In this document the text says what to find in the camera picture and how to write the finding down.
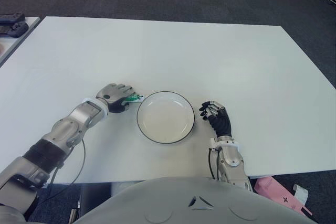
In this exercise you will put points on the robot left hand black silver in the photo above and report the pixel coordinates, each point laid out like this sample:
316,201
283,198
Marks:
115,94

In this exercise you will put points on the robot right hand black silver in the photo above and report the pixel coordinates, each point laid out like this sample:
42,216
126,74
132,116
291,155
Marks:
221,123

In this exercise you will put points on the green toothpaste tube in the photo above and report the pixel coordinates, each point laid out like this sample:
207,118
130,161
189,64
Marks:
134,98

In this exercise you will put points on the robot right arm silver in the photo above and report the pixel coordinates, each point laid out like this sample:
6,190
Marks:
232,161

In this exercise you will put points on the robot left arm silver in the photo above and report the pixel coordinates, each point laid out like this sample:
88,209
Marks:
60,134

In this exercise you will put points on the white plate with black rim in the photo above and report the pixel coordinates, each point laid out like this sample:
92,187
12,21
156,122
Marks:
166,117

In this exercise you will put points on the grey robot torso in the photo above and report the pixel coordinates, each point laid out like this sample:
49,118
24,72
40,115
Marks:
194,203

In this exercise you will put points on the pink cardboard box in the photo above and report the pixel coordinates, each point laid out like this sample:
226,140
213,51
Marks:
275,192

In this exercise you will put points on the white paper tag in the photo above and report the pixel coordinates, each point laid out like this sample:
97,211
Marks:
299,192

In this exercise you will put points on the white side table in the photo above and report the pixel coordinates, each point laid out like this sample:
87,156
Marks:
18,43

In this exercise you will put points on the dark game controller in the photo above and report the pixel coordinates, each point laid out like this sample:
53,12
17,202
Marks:
11,17
14,30

